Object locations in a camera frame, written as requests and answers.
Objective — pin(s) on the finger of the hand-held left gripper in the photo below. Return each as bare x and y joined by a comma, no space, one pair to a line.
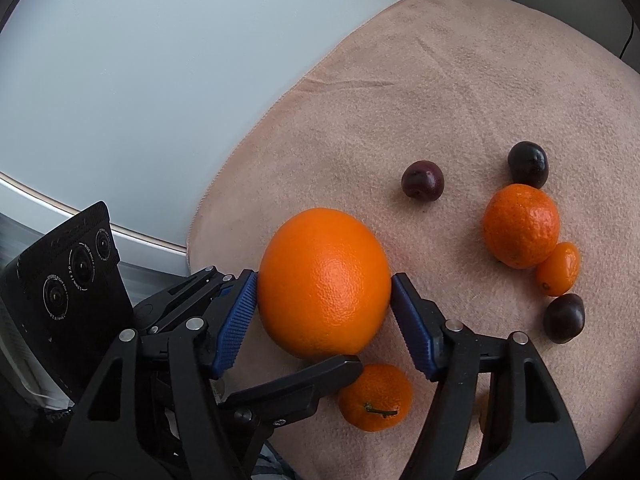
195,287
300,385

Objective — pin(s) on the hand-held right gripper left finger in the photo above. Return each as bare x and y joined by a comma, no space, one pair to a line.
235,330

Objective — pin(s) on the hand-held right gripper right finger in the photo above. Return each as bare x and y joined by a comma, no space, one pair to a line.
412,325

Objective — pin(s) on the tangerine with green stem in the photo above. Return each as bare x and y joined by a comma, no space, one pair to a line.
382,392

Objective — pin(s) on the large smooth orange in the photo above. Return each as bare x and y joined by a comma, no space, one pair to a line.
325,280

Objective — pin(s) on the dark red cherry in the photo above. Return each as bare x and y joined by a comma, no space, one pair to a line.
422,179
528,164
564,318

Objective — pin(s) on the bumpy tangerine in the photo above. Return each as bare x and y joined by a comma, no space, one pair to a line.
520,225

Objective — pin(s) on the small oval tangerine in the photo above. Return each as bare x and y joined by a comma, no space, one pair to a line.
558,268

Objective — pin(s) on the white panel board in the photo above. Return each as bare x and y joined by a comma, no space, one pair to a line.
150,85

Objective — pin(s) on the peach towel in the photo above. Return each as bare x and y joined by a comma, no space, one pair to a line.
425,85

